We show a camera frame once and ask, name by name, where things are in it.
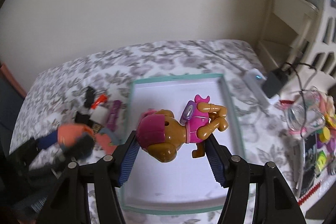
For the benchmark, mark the purple hair clip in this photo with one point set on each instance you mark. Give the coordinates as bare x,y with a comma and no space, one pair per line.
111,123

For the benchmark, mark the red glue tube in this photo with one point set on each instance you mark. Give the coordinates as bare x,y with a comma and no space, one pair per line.
103,98

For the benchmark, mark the white tray with teal rim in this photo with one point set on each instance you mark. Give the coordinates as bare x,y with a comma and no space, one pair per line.
185,185

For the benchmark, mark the black charger with cable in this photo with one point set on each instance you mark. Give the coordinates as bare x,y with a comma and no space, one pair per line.
279,77

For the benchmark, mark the clear glass jar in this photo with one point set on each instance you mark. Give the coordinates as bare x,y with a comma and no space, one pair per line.
305,115

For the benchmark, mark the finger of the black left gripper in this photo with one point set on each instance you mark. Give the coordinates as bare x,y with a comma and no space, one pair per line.
41,157

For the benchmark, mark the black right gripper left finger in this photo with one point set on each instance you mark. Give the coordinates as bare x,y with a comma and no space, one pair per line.
68,200

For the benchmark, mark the black small clip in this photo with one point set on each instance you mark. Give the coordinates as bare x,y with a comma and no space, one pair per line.
89,97

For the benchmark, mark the colourful clutter pile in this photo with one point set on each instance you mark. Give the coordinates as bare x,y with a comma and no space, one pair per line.
312,154

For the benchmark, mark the orange blue card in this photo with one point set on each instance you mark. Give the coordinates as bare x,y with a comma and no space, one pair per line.
107,140

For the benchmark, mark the white small box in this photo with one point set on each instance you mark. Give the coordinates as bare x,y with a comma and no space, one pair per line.
99,114

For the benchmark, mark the orange blue small tag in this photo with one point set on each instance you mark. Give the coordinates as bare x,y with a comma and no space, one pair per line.
69,134

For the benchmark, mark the white shelf unit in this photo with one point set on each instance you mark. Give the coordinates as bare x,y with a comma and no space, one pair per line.
301,32

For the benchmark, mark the gold patterned bar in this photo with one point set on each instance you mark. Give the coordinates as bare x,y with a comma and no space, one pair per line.
96,127

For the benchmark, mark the white power bank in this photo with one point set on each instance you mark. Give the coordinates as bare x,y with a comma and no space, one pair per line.
254,80

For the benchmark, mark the floral grey white bedspread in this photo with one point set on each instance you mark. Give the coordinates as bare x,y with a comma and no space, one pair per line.
58,92

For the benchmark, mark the brown pink toy dog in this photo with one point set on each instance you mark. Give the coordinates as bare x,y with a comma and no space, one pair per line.
161,135

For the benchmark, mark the black power adapter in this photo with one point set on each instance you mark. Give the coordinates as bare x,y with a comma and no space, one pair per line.
83,119

